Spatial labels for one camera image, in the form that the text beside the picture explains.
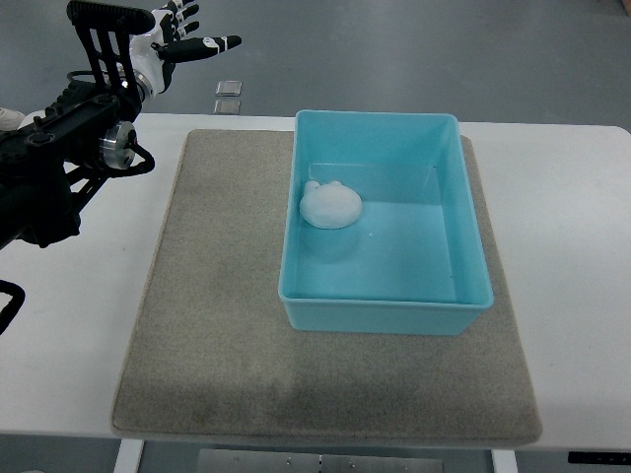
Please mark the lower floor socket plate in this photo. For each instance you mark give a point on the lower floor socket plate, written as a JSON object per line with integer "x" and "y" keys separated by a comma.
{"x": 227, "y": 107}

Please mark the black table control panel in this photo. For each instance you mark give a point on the black table control panel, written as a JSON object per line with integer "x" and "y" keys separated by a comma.
{"x": 599, "y": 458}

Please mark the floor socket plate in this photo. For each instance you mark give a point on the floor socket plate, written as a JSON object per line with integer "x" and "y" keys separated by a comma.
{"x": 227, "y": 107}
{"x": 229, "y": 88}

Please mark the metal table base plate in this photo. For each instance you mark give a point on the metal table base plate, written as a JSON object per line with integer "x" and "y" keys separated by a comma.
{"x": 223, "y": 460}

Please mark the white bunny toy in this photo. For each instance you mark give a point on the white bunny toy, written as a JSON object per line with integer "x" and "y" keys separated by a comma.
{"x": 330, "y": 206}

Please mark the white table leg left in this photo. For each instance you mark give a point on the white table leg left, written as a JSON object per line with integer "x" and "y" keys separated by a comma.
{"x": 129, "y": 456}

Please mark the white table leg right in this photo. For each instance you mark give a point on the white table leg right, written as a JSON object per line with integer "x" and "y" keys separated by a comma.
{"x": 504, "y": 461}

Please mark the blue plastic box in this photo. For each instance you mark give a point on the blue plastic box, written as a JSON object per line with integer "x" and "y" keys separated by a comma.
{"x": 413, "y": 263}

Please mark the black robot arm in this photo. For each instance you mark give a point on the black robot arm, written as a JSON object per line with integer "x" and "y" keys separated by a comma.
{"x": 52, "y": 167}

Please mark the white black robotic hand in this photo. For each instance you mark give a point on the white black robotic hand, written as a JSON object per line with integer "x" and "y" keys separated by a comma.
{"x": 155, "y": 54}

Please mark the grey felt mat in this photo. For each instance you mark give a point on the grey felt mat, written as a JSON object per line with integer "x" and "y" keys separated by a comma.
{"x": 213, "y": 356}

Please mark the upper floor socket plate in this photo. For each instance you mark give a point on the upper floor socket plate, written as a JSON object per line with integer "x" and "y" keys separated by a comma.
{"x": 229, "y": 88}

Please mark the white table leg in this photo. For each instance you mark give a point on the white table leg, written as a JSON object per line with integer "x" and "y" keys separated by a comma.
{"x": 129, "y": 456}
{"x": 504, "y": 461}

